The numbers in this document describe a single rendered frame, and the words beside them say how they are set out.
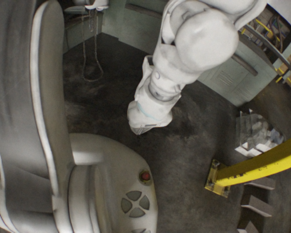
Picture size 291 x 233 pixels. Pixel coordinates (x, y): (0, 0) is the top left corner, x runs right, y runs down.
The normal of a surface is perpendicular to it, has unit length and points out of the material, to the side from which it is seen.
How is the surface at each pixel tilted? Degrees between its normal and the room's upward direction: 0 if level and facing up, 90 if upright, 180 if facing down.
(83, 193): 22
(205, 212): 0
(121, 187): 0
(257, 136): 61
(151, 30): 90
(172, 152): 0
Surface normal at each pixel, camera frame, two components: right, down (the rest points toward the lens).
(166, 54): 0.25, -0.12
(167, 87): -0.25, 0.85
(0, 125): 0.25, 0.35
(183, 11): -0.73, -0.18
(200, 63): 0.07, 0.96
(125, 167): 0.21, -0.51
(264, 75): -0.47, 0.70
